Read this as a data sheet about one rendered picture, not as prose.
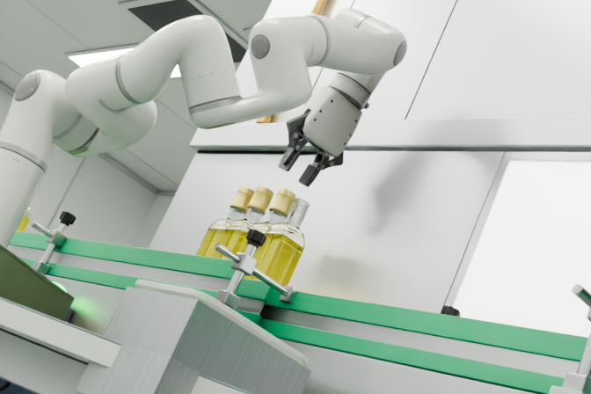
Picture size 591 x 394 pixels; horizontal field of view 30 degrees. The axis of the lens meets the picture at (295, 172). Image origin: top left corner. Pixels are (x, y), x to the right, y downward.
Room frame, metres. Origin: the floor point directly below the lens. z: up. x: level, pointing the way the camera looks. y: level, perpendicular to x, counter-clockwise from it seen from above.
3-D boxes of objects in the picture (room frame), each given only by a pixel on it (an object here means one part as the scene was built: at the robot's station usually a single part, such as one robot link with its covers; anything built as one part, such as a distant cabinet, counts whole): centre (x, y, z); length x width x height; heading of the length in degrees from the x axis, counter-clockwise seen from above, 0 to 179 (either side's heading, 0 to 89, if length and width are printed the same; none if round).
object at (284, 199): (1.87, 0.00, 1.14); 0.04 x 0.04 x 0.04
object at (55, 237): (2.10, 0.39, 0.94); 0.07 x 0.04 x 0.13; 126
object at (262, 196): (1.91, 0.04, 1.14); 0.04 x 0.04 x 0.04
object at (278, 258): (1.82, -0.03, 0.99); 0.06 x 0.06 x 0.21; 36
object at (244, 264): (1.65, -0.01, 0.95); 0.17 x 0.03 x 0.12; 126
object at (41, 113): (1.75, 0.41, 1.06); 0.13 x 0.10 x 0.16; 135
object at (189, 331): (1.51, -0.02, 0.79); 0.27 x 0.17 x 0.08; 126
